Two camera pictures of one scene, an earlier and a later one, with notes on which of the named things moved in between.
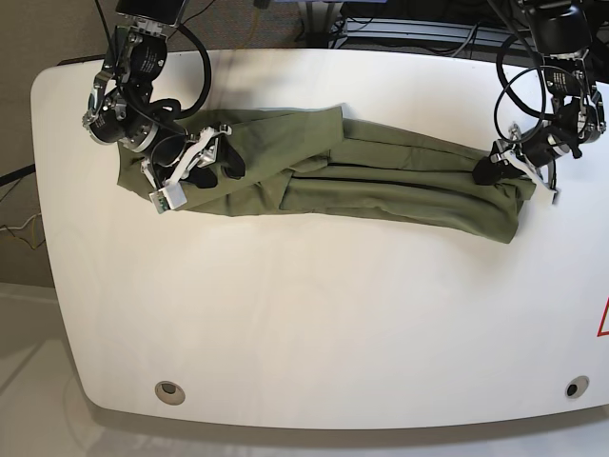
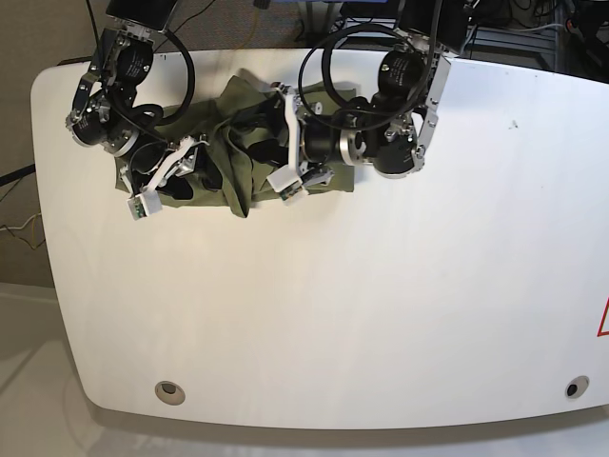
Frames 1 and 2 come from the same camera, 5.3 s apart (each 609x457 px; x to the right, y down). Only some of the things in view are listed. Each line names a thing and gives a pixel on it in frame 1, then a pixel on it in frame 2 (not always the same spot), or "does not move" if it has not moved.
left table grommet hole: [169, 393] does not move
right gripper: [534, 148] → [324, 137]
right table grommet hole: [577, 387] does not move
